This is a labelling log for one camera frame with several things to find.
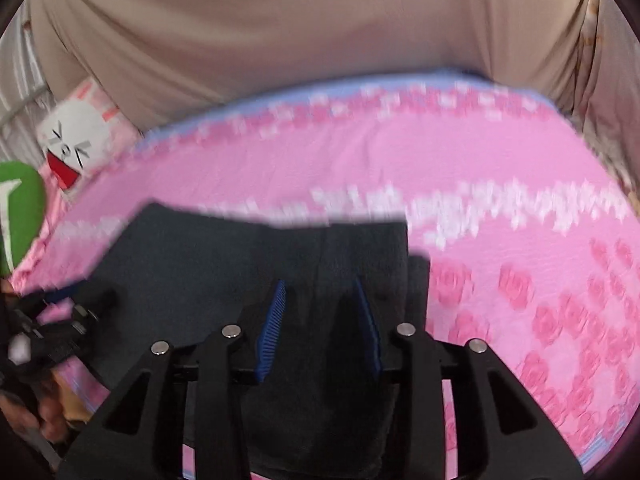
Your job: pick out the pink rose-print blanket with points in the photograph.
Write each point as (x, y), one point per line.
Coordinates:
(400, 160)

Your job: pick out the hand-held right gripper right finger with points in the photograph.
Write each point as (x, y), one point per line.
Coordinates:
(369, 330)

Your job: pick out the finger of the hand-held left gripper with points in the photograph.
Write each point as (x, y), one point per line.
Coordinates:
(90, 310)
(60, 294)

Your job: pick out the pink cartoon face pillow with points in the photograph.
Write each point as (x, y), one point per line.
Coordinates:
(75, 130)

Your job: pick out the dark grey pants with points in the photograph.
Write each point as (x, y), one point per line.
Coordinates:
(200, 260)

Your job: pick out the green cushion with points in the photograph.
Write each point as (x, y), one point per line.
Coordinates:
(25, 210)

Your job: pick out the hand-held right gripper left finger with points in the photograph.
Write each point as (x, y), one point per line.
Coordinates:
(270, 330)

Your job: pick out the white metal bed rail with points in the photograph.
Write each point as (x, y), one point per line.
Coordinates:
(20, 95)

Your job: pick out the person's left hand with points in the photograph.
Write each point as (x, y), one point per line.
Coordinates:
(50, 417)

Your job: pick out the beige cloth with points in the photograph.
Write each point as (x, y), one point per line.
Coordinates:
(300, 25)

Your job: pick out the cream patterned curtain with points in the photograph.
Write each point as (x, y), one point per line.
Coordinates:
(591, 35)

